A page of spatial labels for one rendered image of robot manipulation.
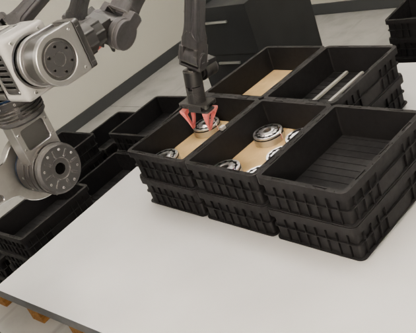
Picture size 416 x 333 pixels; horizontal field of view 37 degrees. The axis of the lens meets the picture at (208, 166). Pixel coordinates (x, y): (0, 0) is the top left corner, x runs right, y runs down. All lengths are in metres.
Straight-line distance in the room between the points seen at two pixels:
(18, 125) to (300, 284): 0.83
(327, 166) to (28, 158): 0.84
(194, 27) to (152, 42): 3.99
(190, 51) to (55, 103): 3.34
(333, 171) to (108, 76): 3.85
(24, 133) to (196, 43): 0.55
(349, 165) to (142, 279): 0.70
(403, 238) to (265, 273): 0.38
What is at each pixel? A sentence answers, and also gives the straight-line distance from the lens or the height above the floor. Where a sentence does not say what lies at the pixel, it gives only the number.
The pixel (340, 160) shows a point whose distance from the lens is 1.87.
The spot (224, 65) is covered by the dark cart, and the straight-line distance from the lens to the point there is 3.72.
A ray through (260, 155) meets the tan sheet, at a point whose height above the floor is 0.83.
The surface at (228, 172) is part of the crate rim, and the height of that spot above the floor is 0.93.
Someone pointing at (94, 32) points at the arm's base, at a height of 1.46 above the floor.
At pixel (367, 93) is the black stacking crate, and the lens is 2.13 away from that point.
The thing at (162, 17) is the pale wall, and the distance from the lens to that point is 5.94.
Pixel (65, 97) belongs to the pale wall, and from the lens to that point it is 5.22.
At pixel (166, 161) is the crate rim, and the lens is 2.00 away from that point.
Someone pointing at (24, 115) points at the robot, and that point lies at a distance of 1.66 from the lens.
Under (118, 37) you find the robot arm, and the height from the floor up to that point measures 1.42.
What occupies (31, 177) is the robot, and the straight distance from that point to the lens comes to 1.73.
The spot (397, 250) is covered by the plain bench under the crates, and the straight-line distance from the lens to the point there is 1.70.
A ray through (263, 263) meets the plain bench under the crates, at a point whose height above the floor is 0.70.
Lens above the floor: 1.79
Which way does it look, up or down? 28 degrees down
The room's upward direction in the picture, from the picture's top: 22 degrees counter-clockwise
